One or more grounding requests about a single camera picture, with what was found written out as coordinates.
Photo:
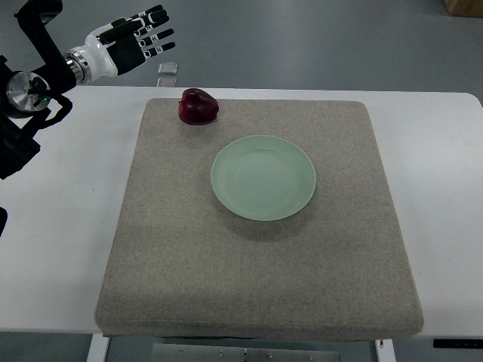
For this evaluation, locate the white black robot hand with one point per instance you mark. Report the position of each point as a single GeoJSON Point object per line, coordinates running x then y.
{"type": "Point", "coordinates": [120, 46]}

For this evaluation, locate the red apple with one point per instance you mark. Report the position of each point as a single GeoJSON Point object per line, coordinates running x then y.
{"type": "Point", "coordinates": [197, 107]}

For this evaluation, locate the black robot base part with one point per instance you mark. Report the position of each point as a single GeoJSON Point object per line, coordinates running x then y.
{"type": "Point", "coordinates": [3, 219]}

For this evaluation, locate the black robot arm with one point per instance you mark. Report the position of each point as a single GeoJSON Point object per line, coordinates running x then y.
{"type": "Point", "coordinates": [32, 101]}

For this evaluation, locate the lower metal floor plate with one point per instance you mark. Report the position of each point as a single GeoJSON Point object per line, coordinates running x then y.
{"type": "Point", "coordinates": [166, 82]}

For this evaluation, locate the light green plate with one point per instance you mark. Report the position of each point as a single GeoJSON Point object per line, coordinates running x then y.
{"type": "Point", "coordinates": [263, 178]}

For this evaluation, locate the beige fabric mat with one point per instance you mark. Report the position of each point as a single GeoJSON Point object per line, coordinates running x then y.
{"type": "Point", "coordinates": [182, 265]}

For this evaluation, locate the white left table leg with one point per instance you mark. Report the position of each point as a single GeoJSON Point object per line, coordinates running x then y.
{"type": "Point", "coordinates": [98, 348]}

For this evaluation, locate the white table leg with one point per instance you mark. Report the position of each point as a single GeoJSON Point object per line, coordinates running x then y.
{"type": "Point", "coordinates": [98, 348]}
{"type": "Point", "coordinates": [385, 350]}

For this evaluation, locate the white right table leg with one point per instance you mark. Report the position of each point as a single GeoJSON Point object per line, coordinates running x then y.
{"type": "Point", "coordinates": [385, 350]}

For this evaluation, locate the black control panel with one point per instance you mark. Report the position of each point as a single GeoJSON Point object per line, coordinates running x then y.
{"type": "Point", "coordinates": [458, 343]}

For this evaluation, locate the metal bracket under table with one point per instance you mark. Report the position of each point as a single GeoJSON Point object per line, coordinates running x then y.
{"type": "Point", "coordinates": [179, 353]}

